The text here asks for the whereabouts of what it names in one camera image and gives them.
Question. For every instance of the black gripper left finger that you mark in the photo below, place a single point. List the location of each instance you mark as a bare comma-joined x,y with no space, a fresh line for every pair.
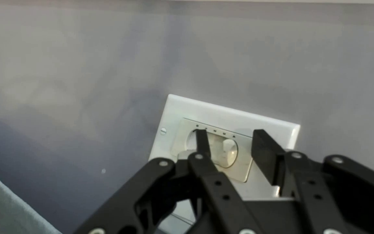
214,186

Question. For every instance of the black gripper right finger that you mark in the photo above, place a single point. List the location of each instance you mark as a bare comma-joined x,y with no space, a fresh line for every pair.
325,190

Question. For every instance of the white dimmer rocker switch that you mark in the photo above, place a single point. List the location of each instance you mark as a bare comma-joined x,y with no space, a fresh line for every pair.
231,151

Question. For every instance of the white wall switch plate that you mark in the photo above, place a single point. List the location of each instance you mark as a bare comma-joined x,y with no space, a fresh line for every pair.
240,119

